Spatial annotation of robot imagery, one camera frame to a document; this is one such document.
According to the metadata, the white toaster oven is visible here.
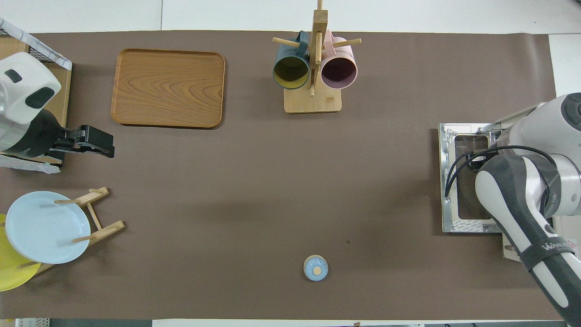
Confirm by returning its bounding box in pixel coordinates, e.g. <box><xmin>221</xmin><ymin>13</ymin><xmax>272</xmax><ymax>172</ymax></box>
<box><xmin>438</xmin><ymin>114</ymin><xmax>581</xmax><ymax>264</ymax></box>

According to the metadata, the wooden mug tree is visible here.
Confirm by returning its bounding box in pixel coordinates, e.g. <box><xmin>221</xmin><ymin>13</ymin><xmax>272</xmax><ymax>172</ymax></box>
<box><xmin>272</xmin><ymin>0</ymin><xmax>362</xmax><ymax>114</ymax></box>

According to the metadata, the wooden plate rack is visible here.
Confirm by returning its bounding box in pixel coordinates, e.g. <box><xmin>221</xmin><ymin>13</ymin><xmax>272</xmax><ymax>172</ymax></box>
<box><xmin>18</xmin><ymin>187</ymin><xmax>125</xmax><ymax>274</ymax></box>

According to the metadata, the dark blue mug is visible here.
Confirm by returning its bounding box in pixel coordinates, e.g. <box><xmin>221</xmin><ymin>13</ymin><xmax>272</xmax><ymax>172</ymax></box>
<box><xmin>272</xmin><ymin>31</ymin><xmax>311</xmax><ymax>90</ymax></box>

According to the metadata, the yellow plate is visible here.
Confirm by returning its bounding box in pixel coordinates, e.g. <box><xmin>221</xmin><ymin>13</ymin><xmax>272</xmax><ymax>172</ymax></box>
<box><xmin>0</xmin><ymin>213</ymin><xmax>41</xmax><ymax>292</ymax></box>

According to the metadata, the pink mug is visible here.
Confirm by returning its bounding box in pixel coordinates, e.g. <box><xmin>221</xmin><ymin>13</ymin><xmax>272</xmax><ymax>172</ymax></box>
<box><xmin>320</xmin><ymin>30</ymin><xmax>359</xmax><ymax>90</ymax></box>

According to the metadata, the wooden serving tray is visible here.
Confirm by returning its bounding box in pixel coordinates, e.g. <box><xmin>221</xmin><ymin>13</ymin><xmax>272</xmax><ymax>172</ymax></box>
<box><xmin>111</xmin><ymin>49</ymin><xmax>226</xmax><ymax>129</ymax></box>

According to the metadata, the black wire basket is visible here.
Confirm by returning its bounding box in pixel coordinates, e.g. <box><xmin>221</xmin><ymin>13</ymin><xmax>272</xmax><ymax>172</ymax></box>
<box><xmin>0</xmin><ymin>27</ymin><xmax>51</xmax><ymax>64</ymax></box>

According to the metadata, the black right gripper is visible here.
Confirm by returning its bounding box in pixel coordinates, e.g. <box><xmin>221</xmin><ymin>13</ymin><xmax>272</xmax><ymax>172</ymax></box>
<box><xmin>467</xmin><ymin>153</ymin><xmax>498</xmax><ymax>172</ymax></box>

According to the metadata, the brown table mat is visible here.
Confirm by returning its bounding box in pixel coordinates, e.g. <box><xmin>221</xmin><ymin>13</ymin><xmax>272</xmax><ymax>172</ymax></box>
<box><xmin>0</xmin><ymin>31</ymin><xmax>563</xmax><ymax>321</ymax></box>

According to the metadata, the light blue plate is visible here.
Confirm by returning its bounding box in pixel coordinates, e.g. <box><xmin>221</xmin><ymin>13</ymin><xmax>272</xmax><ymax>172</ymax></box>
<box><xmin>5</xmin><ymin>191</ymin><xmax>91</xmax><ymax>264</ymax></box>

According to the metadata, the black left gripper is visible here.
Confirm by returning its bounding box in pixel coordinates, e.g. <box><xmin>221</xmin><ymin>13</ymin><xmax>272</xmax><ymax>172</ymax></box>
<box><xmin>48</xmin><ymin>125</ymin><xmax>115</xmax><ymax>159</ymax></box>

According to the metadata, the wooden crate shelf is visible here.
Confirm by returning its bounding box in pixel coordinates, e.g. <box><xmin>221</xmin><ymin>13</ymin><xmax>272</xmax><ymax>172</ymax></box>
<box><xmin>0</xmin><ymin>17</ymin><xmax>73</xmax><ymax>174</ymax></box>

